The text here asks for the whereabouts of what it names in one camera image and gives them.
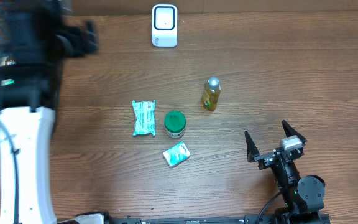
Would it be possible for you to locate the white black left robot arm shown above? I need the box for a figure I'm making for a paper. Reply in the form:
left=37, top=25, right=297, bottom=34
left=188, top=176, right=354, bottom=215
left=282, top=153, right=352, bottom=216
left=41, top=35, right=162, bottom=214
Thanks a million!
left=0, top=1, right=98, bottom=223

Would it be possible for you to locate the teal tissue pack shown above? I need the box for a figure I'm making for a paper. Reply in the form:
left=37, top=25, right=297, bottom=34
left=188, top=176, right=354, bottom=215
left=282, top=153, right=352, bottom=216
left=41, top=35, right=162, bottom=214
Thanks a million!
left=163, top=141, right=191, bottom=167

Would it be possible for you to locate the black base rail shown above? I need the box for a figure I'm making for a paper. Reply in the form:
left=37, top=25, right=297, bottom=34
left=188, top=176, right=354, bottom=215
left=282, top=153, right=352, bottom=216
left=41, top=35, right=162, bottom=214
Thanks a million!
left=57, top=211, right=332, bottom=224

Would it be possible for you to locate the yellow liquid bottle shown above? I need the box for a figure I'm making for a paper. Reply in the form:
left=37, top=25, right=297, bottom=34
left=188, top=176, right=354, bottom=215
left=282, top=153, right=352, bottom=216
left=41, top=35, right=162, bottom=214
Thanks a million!
left=201, top=77, right=221, bottom=111

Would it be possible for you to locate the white barcode scanner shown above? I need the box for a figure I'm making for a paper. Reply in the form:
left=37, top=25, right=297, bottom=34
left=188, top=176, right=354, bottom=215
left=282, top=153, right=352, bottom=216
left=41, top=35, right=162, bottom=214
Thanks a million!
left=151, top=4, right=178, bottom=47

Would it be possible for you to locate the green lid jar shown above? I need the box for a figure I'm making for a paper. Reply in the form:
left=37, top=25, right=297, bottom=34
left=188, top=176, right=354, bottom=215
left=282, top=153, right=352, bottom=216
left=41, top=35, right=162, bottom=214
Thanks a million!
left=164, top=111, right=186, bottom=138

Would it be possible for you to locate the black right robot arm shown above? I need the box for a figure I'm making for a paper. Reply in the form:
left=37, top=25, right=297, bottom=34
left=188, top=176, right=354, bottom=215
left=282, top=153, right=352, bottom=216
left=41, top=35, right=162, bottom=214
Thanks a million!
left=244, top=120, right=330, bottom=223

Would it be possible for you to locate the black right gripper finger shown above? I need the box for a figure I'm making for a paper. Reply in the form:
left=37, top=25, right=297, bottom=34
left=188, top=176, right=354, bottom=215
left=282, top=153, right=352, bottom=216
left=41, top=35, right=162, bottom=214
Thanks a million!
left=244, top=131, right=260, bottom=162
left=282, top=120, right=307, bottom=143

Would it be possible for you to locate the teal white wipes packet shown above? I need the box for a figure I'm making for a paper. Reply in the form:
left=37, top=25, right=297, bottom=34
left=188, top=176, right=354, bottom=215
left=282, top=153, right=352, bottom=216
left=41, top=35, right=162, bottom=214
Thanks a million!
left=132, top=100, right=156, bottom=136

